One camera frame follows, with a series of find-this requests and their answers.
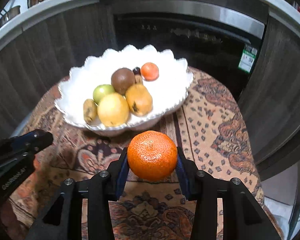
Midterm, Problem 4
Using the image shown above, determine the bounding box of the yellow banana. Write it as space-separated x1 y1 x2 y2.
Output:
83 99 97 124

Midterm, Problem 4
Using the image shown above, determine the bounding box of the green apple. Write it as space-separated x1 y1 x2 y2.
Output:
93 85 115 105

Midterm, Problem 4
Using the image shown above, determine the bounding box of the yellow orange mango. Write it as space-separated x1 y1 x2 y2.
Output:
125 83 153 116

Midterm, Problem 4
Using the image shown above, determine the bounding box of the orange mandarin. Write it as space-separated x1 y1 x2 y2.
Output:
127 131 178 182
140 62 159 81

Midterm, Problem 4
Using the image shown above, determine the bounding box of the dark cherry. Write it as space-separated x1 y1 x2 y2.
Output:
133 67 141 75

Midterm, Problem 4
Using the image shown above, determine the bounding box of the small yellow loquat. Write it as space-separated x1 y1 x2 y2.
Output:
135 74 143 84

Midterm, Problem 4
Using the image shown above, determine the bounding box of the dark wood cabinet door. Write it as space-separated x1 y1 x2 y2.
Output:
0 3 117 140

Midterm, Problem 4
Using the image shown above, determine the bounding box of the yellow lemon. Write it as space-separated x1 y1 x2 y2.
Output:
97 93 129 127

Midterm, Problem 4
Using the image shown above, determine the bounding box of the patterned paisley tablecloth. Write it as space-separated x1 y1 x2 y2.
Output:
1 69 264 239

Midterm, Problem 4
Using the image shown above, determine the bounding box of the brown kiwi fruit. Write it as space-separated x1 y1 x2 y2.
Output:
111 68 135 95

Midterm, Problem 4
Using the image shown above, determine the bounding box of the steel saucepan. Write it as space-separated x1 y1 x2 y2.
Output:
0 5 20 28

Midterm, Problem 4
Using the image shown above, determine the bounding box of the white scalloped fruit bowl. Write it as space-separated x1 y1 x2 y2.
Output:
55 45 193 137

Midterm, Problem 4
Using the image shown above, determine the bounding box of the green energy label sticker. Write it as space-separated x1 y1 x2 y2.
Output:
238 44 258 73

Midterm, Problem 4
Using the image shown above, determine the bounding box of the black built-in dishwasher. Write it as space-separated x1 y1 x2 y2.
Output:
113 0 266 100

